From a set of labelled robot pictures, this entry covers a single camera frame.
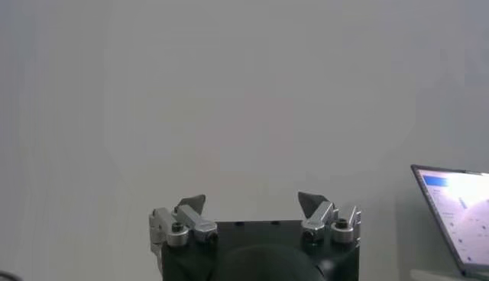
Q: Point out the open laptop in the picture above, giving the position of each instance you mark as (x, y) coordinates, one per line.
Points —
(458, 214)

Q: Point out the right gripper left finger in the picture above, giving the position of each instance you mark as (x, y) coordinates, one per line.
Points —
(193, 220)

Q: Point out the white side table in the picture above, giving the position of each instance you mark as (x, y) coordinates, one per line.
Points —
(431, 275)

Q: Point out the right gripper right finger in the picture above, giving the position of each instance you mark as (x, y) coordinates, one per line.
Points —
(321, 215)

